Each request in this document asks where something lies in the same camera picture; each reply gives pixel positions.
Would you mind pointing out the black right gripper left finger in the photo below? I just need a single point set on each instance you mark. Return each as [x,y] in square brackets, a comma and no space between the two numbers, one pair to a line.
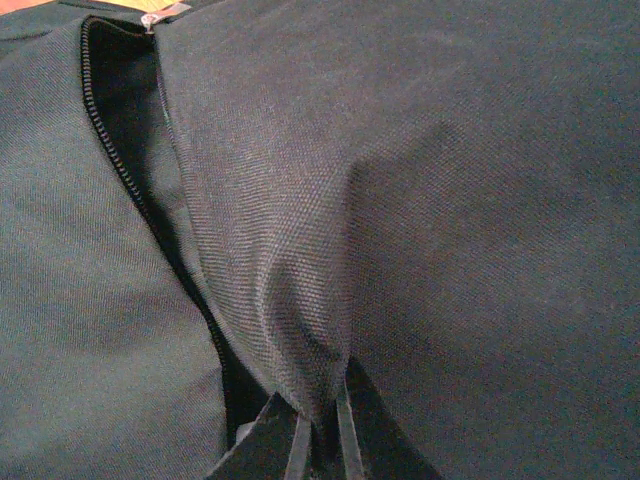
[276,446]

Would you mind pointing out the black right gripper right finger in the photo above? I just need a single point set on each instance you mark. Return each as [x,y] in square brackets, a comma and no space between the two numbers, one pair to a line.
[373,446]

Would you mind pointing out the black student backpack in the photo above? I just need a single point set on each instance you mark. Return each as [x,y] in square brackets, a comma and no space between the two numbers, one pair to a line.
[223,200]

